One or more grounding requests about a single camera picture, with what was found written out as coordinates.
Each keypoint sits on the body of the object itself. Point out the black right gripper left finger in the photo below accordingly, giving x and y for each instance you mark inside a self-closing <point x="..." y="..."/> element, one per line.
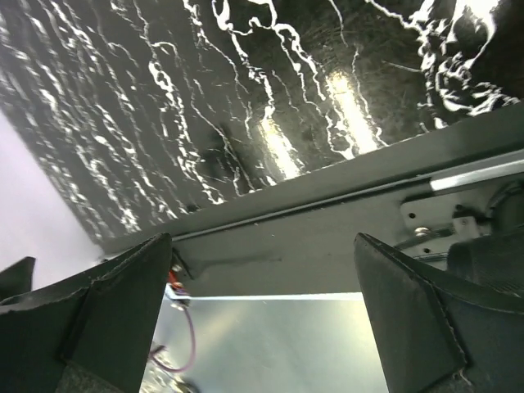
<point x="91" y="332"/>

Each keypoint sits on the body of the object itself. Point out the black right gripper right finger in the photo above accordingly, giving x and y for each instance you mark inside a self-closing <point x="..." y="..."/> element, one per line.
<point x="459" y="329"/>

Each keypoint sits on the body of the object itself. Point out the silver aluminium frame rail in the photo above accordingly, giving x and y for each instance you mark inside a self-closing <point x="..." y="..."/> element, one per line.
<point x="476" y="175"/>

